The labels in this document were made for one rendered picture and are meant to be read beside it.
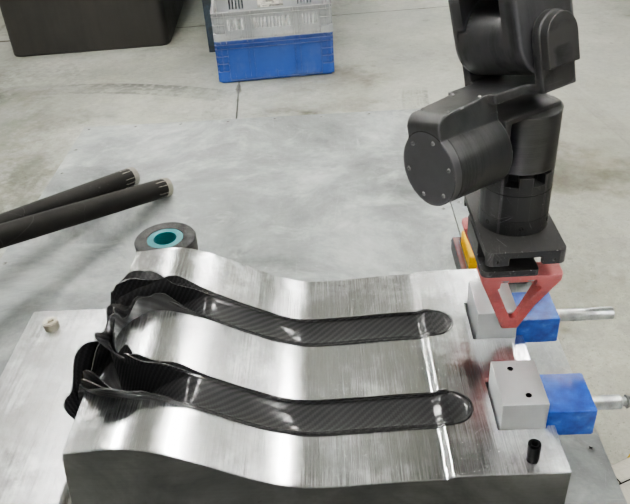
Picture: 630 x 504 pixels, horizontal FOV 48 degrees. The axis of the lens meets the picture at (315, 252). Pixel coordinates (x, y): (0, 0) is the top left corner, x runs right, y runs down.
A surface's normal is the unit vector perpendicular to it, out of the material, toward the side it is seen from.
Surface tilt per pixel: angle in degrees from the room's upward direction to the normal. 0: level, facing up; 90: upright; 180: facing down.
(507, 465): 0
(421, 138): 90
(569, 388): 0
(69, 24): 90
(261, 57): 91
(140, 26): 90
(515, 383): 0
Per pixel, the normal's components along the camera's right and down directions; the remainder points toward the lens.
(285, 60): 0.09, 0.57
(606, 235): -0.07, -0.83
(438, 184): -0.83, 0.36
